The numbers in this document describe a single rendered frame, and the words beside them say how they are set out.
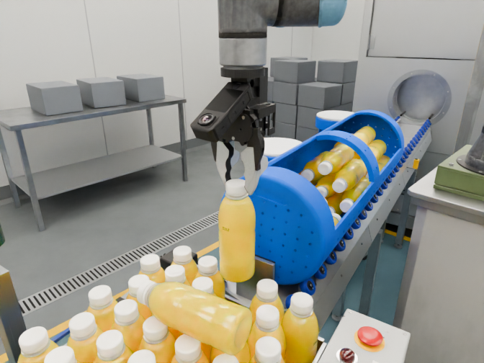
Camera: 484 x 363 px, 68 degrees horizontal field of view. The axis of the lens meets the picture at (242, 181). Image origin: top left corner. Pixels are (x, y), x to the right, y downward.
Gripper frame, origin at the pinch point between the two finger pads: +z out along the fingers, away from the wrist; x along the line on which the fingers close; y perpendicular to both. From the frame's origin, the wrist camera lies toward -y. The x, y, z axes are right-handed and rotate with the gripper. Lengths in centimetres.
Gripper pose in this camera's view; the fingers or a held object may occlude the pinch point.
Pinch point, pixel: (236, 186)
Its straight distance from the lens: 63.3
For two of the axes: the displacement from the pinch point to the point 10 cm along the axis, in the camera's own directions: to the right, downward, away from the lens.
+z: 0.0, 9.2, 3.9
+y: 5.5, -3.3, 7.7
